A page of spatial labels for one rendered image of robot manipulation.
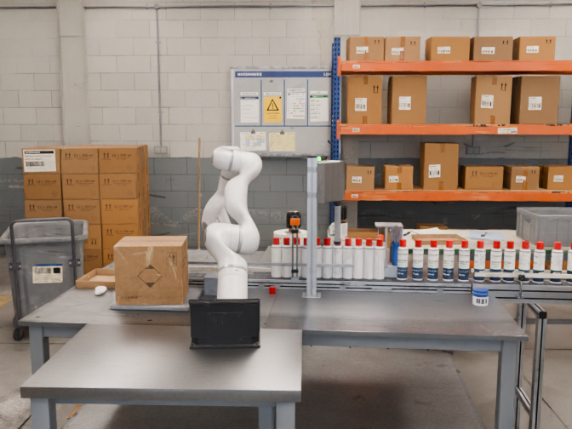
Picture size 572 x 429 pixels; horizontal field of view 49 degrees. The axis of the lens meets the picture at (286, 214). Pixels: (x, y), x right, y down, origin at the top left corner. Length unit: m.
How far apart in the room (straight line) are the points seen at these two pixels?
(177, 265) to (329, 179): 0.81
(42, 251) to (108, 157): 1.63
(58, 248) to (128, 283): 2.18
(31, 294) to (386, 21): 4.87
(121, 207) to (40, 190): 0.78
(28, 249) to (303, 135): 3.61
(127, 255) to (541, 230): 2.89
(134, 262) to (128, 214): 3.52
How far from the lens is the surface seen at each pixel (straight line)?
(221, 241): 2.56
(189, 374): 2.20
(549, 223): 4.67
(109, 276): 3.55
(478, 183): 7.08
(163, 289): 2.89
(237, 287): 2.46
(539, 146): 8.02
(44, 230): 5.78
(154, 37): 7.79
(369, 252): 3.15
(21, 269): 5.09
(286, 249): 3.15
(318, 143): 7.41
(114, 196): 6.38
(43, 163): 6.51
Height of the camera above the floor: 1.68
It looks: 9 degrees down
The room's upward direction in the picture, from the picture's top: straight up
